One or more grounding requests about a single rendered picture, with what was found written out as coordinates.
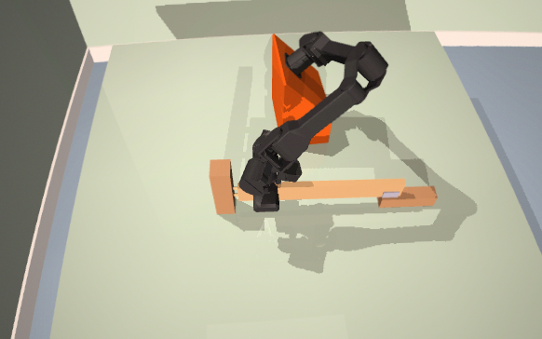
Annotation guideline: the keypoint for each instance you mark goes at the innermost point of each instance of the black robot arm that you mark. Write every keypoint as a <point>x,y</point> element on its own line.
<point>292,138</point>

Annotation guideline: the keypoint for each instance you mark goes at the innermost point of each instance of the long brown wooden rail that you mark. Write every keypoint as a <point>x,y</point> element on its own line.
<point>332,189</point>

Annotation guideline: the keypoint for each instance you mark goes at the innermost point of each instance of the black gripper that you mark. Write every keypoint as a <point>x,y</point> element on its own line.
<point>269,199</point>

